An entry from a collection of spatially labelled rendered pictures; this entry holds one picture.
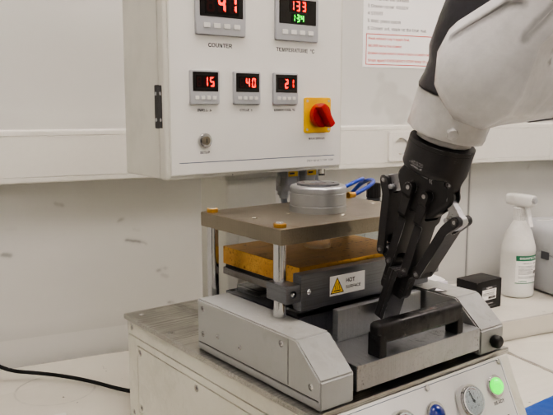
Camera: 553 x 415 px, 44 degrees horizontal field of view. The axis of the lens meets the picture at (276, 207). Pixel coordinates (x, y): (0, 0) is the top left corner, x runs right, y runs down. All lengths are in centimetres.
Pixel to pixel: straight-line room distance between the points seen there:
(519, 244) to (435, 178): 98
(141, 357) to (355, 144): 75
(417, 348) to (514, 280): 93
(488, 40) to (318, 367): 38
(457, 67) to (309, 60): 51
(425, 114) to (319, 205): 23
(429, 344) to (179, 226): 76
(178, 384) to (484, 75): 61
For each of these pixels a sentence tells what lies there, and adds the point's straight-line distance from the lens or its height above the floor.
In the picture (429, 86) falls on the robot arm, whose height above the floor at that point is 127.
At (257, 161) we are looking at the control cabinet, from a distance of 104.
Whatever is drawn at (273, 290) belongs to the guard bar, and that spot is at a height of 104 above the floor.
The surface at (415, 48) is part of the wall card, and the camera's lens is 174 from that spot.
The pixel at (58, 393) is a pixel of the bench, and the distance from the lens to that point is 132.
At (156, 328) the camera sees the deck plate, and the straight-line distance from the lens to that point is 103.
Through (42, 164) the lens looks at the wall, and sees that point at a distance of 136.
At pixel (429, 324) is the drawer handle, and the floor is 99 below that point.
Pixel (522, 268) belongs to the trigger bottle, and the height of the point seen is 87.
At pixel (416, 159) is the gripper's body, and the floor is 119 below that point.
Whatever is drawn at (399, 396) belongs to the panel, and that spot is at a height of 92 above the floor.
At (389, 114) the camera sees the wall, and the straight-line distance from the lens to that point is 170.
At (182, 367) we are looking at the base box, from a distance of 98.
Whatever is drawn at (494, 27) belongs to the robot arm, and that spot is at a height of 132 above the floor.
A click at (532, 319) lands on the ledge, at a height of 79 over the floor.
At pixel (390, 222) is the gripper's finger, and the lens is 85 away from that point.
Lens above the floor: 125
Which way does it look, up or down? 8 degrees down
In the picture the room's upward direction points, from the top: straight up
